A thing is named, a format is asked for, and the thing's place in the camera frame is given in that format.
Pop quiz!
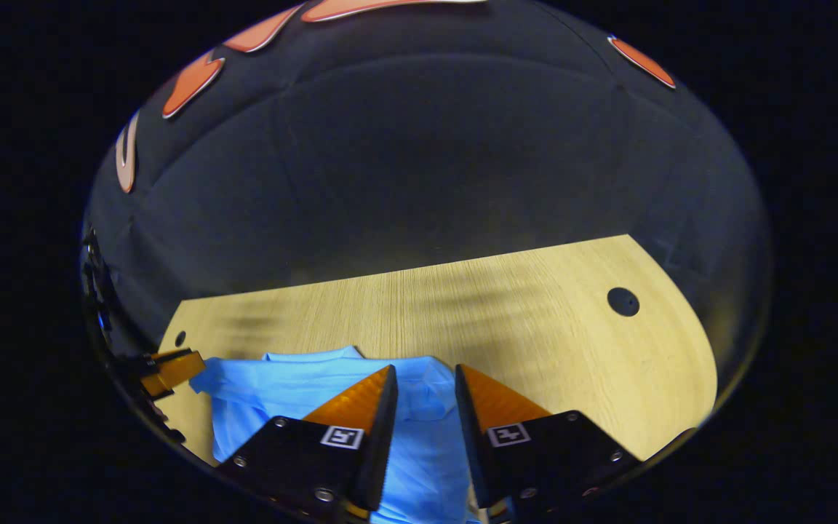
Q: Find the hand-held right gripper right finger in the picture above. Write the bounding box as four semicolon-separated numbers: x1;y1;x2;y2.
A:
455;364;642;519

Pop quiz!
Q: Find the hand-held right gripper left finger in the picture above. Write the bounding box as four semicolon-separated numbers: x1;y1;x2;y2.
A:
215;365;399;521

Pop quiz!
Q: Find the light blue T-shirt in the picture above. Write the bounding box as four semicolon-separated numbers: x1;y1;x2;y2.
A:
188;345;482;524

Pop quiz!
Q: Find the black backdrop cloth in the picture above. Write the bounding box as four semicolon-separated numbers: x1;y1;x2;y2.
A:
81;0;775;379

